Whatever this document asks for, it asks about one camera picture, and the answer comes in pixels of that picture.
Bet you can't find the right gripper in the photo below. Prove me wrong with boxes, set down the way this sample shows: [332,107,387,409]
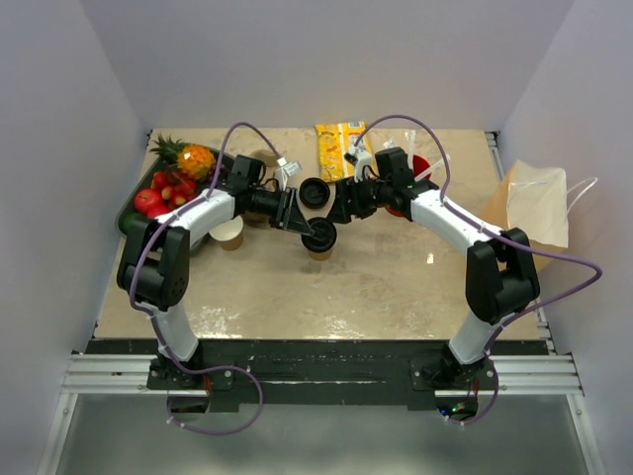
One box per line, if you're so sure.
[326,173,392,225]

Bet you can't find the red toy apple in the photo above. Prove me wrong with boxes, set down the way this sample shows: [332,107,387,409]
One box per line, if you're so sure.
[134,188,164,215]

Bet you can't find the green toy lime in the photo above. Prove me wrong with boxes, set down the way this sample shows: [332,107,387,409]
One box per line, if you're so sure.
[120,213,139,236]

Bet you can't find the brown paper bag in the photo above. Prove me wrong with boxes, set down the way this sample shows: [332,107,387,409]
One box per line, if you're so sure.
[479,160,597,271]

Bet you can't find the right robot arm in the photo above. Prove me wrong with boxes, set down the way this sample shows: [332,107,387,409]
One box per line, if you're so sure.
[326,145,540,389]

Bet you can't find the yellow snack bag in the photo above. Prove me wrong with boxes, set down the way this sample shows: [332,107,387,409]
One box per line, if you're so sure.
[316,121,374,184]

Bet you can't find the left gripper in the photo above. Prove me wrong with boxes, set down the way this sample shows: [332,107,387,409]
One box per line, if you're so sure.
[248,185,314,236]

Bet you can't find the purple cable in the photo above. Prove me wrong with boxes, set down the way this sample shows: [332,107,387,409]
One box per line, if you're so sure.
[128,121,298,435]
[350,114,604,427]

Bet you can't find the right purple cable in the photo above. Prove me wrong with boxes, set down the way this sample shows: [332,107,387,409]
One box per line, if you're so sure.
[350,114,604,427]

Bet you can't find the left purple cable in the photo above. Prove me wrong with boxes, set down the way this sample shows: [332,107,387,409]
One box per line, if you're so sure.
[128,121,298,435]

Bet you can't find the toy pineapple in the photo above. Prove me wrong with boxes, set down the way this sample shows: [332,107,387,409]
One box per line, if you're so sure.
[149,135,217,182]

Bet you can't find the dark green fruit tray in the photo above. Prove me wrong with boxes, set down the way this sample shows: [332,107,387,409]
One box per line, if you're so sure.
[117,156,236,255]

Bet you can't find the red toy strawberries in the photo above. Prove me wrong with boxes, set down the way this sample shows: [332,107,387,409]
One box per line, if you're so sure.
[150,170,198,210]

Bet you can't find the black coffee lid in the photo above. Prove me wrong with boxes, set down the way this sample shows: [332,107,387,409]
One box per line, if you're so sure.
[299,177,330,210]
[301,217,337,253]

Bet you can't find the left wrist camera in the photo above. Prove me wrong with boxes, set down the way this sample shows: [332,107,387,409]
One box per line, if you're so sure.
[273,157,302,191]

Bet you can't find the red plastic cup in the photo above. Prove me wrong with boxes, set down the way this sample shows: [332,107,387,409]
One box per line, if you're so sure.
[385,153,430,218]

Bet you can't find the cardboard cup carrier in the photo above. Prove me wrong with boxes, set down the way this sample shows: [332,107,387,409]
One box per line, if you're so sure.
[242,149,282,229]

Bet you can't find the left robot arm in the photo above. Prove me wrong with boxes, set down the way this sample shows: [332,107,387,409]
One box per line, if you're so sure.
[117,155,336,388]

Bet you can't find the black mounting base plate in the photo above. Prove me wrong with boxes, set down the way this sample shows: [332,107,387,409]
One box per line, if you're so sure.
[83,338,551,414]

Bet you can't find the paper coffee cup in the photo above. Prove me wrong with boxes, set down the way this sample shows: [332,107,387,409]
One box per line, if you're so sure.
[209,216,243,251]
[308,248,332,261]

